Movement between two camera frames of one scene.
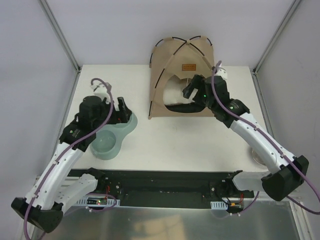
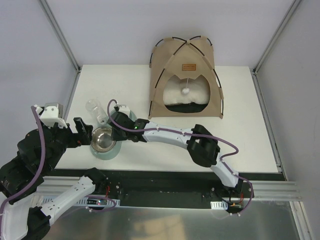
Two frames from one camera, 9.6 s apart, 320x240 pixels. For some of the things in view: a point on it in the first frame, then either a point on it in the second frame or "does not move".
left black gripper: x=116 y=116 -> x=74 y=134
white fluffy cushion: x=173 y=90 does not move
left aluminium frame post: x=49 y=15 does not move
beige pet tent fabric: x=173 y=56 does not move
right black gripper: x=199 y=90 -> x=117 y=125
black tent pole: x=163 y=70 does not move
